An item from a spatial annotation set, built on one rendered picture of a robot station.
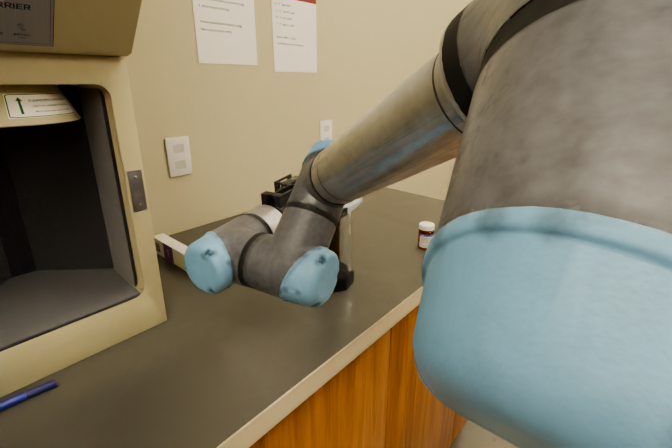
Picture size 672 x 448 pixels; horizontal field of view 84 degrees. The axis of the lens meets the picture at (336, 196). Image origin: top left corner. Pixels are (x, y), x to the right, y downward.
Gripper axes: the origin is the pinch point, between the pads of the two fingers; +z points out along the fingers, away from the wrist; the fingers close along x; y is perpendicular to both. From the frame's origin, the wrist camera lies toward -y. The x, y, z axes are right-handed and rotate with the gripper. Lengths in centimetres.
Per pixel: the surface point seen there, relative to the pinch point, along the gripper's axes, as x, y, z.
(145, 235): 21.3, -0.7, -27.6
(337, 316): -7.3, -19.5, -11.6
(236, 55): 50, 29, 33
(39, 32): 19, 31, -36
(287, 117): 45, 7, 52
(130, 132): 21.3, 16.9, -26.3
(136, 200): 21.4, 5.8, -27.8
